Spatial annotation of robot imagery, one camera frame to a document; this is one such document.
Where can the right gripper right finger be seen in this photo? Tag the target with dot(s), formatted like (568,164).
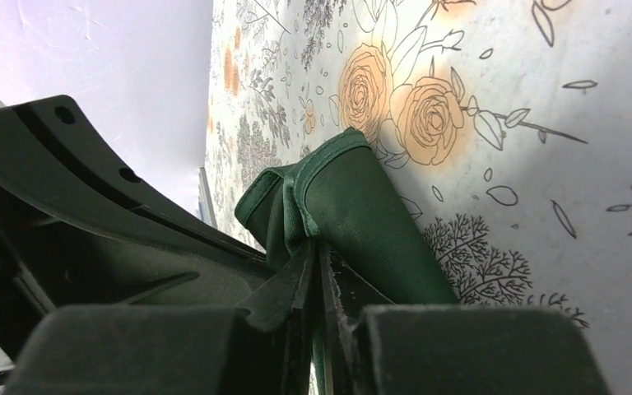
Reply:
(373,346)

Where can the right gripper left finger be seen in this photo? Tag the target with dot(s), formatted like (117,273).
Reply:
(260,346)

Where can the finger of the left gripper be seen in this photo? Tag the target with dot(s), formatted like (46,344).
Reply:
(78,227)

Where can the dark green cloth napkin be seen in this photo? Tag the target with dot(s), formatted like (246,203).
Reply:
(341,196)

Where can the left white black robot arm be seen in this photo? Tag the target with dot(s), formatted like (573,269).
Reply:
(107,286)

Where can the floral patterned table mat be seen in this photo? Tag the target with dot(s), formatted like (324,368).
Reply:
(506,127)

